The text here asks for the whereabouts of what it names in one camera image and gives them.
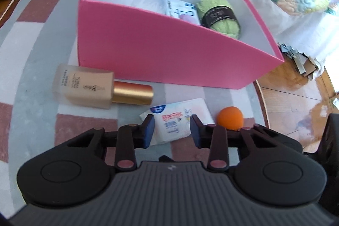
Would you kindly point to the cardboard scraps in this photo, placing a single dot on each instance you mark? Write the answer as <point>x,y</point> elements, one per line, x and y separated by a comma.
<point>302,61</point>

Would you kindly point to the pink cardboard box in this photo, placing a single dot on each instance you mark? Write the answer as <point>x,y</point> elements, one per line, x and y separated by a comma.
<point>159,56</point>

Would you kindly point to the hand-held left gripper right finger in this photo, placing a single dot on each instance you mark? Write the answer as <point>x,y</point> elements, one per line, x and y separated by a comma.
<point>195,131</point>

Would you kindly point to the large blue wipes pack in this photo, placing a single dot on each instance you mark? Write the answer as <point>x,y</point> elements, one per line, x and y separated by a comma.
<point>177,7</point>

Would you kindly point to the small white wipes pack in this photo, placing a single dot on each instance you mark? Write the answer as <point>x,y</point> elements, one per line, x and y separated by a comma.
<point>172,120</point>

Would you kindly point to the orange makeup sponge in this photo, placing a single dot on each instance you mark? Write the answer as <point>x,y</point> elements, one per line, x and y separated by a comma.
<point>230,117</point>

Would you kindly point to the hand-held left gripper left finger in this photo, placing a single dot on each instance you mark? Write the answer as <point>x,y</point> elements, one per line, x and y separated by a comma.
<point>150,130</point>

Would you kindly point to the white scalloped bed skirt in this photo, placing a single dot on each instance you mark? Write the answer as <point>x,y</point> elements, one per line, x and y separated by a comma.
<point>304,32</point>

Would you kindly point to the checked grey red rug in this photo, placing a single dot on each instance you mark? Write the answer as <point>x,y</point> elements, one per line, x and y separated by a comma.
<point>39,43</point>

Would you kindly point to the beige foundation bottle gold cap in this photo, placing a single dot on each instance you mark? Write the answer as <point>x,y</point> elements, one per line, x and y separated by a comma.
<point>82,85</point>

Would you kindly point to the green yarn ball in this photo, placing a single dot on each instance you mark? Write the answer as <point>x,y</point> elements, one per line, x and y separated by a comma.
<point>228,28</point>

